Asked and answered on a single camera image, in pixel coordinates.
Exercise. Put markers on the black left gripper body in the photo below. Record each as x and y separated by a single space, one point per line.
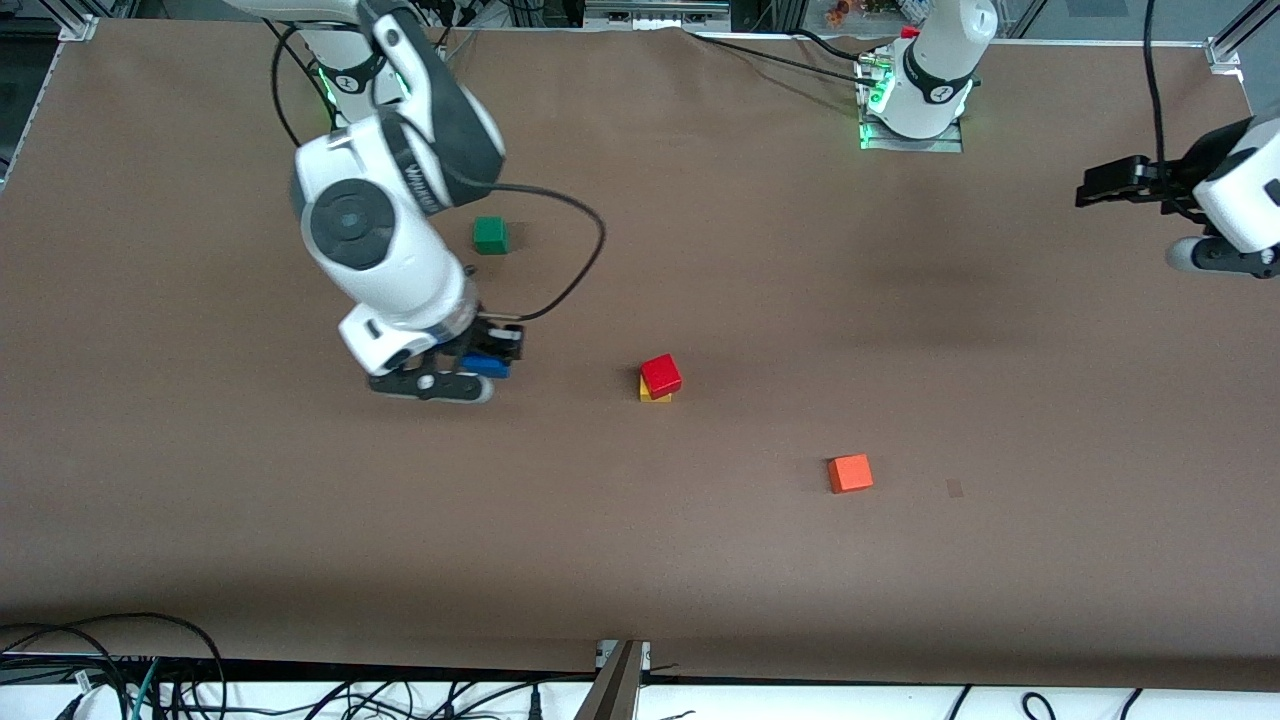
1176 187

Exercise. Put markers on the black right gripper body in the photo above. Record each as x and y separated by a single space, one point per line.
494 339

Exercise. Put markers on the blue block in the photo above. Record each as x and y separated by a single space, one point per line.
488 367

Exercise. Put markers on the red block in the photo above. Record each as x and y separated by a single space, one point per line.
661 375

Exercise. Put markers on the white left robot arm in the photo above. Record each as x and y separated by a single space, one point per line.
940 60

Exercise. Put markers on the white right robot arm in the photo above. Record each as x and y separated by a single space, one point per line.
370 230

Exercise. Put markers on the green block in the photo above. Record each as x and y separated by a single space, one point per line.
490 235

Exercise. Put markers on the yellow block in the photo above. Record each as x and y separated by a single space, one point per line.
645 393

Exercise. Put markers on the brown table cover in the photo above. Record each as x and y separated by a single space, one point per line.
640 560

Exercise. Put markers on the orange block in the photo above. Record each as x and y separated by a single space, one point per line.
850 474

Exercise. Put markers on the aluminium frame profile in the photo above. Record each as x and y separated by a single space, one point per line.
1230 45
75 22

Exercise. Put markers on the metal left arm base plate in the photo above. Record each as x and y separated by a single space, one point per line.
915 145

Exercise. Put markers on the grey aluminium post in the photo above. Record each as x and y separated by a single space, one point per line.
612 690

